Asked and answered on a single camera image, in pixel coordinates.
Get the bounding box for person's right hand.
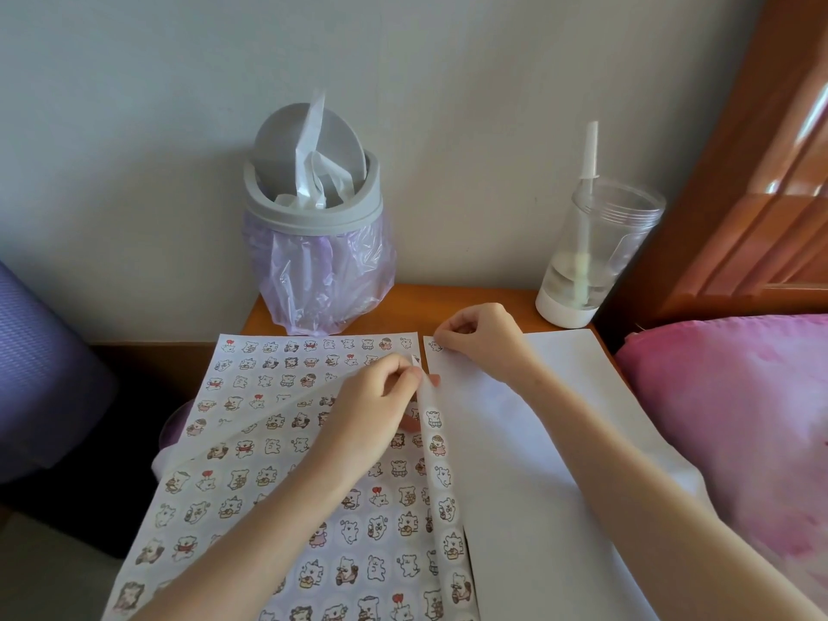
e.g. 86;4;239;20
431;302;544;392

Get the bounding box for person's left hand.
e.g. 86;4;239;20
304;353;442;492

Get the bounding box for long white sticker strip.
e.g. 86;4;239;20
150;354;480;621

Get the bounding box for rows of stuck cartoon stickers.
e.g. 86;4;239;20
113;336;454;621

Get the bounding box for white paper sheet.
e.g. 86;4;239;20
100;332;483;621
422;328;712;621

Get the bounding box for person's left forearm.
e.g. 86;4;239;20
132;458;363;621

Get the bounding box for person's right forearm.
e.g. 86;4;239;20
514;365;828;621

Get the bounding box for wooden nightstand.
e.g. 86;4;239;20
240;284;625;621

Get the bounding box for clear cup with white base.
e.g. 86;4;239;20
535;179;668;329

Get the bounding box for purple plastic bin bag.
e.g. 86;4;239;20
242;210;397;337

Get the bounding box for purple plastic container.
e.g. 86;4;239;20
158;400;195;450

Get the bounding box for grey trash bin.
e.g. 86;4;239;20
242;101;384;237

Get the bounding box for white straw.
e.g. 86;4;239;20
574;120;599;304

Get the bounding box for white backing scraps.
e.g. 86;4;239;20
274;90;355;211

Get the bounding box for pink floral bedding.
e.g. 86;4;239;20
614;314;828;609

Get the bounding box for wooden bed headboard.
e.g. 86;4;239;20
594;0;828;347

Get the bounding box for purple rolled mat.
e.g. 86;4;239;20
0;261;121;486

